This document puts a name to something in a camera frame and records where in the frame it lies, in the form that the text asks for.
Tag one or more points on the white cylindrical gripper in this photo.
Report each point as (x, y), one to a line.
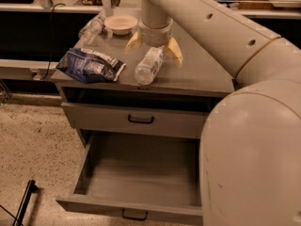
(154, 35)

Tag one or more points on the clear plastic water bottle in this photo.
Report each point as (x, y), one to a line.
(149, 66)

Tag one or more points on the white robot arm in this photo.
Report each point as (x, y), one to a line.
(250, 146)

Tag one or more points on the grey drawer cabinet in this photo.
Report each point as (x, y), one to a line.
(197, 86)

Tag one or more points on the grey upper drawer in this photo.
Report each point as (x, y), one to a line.
(134, 120)

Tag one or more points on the open grey lower drawer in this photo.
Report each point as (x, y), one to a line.
(138, 177)

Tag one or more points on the white paper bowl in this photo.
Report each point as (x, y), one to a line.
(121, 24)

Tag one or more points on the blue chip bag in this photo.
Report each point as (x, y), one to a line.
(89, 66)

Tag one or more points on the black floor bar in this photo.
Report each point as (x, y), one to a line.
(30, 189)

